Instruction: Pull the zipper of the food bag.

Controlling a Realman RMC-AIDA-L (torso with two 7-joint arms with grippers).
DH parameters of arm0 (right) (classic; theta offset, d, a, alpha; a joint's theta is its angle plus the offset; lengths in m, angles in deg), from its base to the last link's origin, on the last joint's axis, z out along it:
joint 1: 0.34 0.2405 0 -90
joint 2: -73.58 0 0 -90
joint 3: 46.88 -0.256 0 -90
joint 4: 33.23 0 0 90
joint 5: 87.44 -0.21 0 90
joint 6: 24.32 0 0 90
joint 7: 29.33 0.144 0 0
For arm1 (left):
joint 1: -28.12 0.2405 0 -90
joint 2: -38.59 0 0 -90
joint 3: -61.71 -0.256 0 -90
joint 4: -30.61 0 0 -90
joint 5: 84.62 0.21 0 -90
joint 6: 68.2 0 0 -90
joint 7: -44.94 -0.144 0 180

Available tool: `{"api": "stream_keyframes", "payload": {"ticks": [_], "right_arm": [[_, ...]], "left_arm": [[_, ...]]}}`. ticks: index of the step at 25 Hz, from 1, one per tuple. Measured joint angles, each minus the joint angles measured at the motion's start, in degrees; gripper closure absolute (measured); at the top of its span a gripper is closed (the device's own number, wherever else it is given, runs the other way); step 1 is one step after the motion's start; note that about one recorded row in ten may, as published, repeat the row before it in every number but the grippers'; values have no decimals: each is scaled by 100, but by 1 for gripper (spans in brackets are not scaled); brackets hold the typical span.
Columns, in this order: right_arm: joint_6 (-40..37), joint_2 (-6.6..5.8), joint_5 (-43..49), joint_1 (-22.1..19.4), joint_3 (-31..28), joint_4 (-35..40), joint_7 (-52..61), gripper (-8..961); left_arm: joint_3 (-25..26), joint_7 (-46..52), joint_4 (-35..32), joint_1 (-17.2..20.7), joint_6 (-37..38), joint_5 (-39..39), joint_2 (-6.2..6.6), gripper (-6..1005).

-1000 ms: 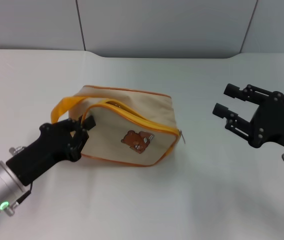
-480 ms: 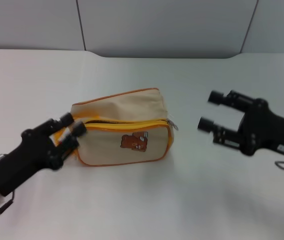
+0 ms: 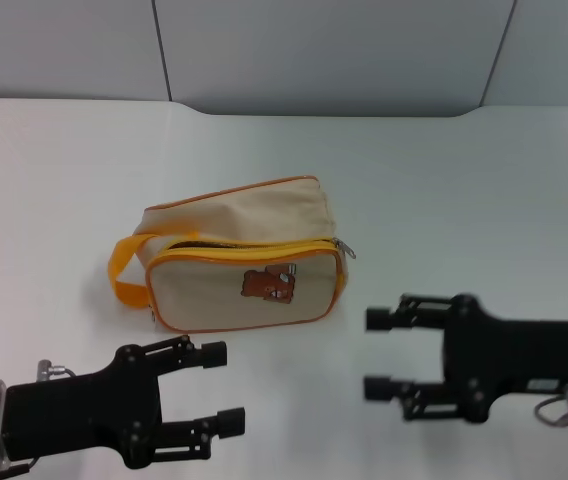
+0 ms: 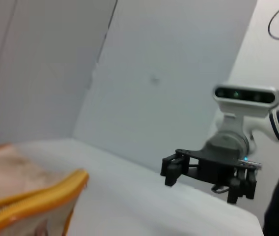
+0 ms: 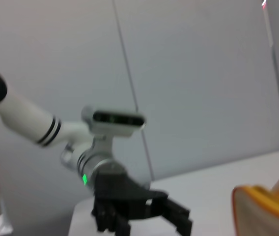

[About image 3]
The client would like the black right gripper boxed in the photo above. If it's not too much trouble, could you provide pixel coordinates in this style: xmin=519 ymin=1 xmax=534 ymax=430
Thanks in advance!
xmin=363 ymin=293 xmax=568 ymax=425

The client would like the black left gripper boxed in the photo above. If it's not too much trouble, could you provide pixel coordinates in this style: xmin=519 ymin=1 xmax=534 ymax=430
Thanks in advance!
xmin=1 ymin=335 xmax=247 ymax=470

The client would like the beige orange bear food bag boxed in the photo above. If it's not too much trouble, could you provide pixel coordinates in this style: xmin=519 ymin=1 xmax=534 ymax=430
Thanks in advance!
xmin=107 ymin=174 xmax=357 ymax=336

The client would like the left gripper metal cable plug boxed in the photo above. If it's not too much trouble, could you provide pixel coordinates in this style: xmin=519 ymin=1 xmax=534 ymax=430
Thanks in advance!
xmin=35 ymin=358 xmax=78 ymax=384

